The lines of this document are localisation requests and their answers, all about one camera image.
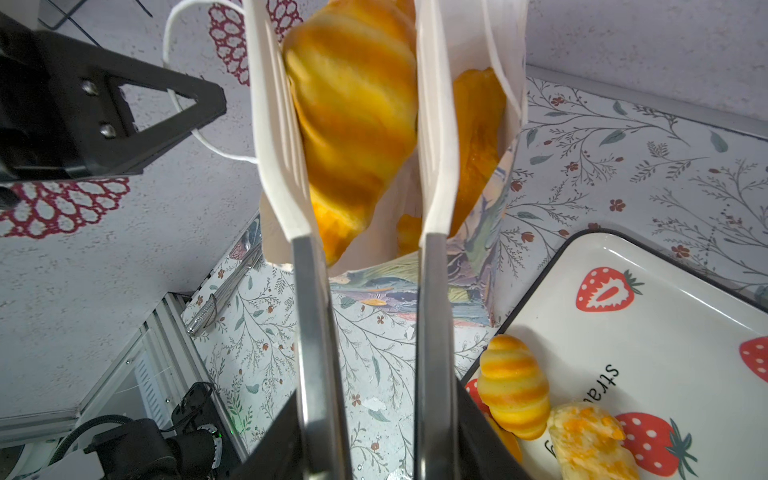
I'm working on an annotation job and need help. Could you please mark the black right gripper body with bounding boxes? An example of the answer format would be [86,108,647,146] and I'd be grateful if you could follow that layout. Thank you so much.
[456,380,531,480]

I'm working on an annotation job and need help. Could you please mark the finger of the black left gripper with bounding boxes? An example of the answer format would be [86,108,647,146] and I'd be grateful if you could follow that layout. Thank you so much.
[1,29,226,182]

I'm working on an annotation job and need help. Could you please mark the white metal serving tongs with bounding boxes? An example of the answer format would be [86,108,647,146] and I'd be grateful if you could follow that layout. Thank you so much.
[242,0,463,480]

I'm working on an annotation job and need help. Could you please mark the floral paper gift bag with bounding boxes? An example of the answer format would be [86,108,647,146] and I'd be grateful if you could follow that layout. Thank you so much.
[224,1,528,320]

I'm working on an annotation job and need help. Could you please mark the striped croissant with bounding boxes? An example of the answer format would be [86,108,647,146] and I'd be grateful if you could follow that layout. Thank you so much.
[477,334,551,441]
[397,214,422,257]
[282,1,418,265]
[483,413,523,464]

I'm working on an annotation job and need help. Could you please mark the long twisted orange bread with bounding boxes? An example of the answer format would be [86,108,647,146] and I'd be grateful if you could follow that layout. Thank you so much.
[450,68,506,236]

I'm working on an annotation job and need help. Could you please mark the flaky pastry middle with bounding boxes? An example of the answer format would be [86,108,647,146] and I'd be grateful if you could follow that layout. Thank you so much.
[548,402,640,479]

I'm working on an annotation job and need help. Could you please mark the white strawberry serving tray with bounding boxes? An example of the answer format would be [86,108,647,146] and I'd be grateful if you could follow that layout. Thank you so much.
[500,230,767,479]

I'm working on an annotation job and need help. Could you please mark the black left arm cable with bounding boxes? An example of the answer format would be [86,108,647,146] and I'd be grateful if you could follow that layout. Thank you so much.
[47,380,224,480]

